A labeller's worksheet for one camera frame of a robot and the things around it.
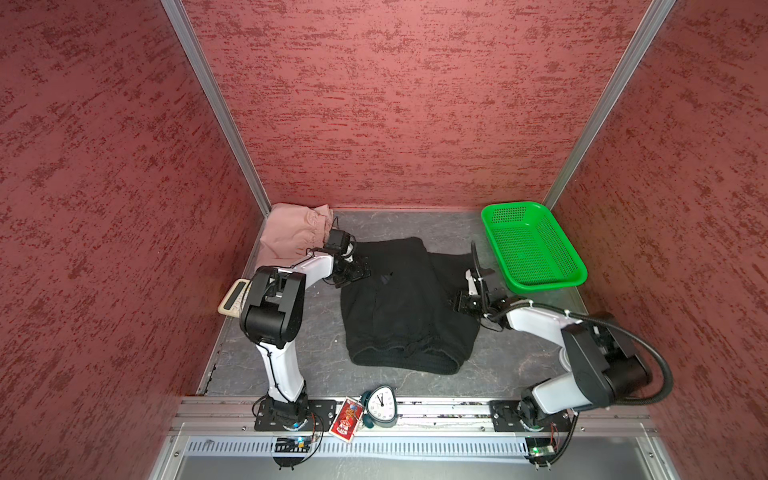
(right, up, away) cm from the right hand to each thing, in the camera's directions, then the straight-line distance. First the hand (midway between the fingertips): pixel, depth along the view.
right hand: (453, 307), depth 93 cm
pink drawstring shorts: (-58, +25, +18) cm, 66 cm away
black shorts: (-16, -2, -2) cm, 17 cm away
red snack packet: (-30, -23, -21) cm, 43 cm away
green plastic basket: (+33, +17, +17) cm, 41 cm away
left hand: (-29, +8, +6) cm, 31 cm away
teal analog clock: (-22, -20, -20) cm, 36 cm away
